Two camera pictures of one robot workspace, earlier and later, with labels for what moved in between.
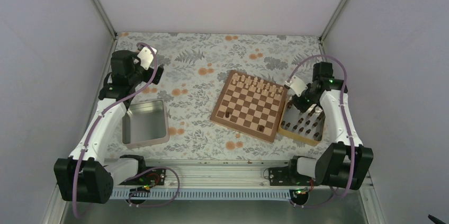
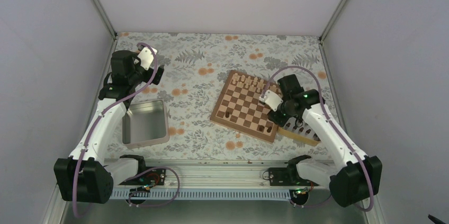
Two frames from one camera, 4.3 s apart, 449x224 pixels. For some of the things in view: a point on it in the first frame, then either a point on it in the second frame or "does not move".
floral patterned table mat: [197, 66] does not move
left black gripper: [158, 74] does not move
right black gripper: [302, 107] -> [279, 121]
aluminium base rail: [219, 180] does not move
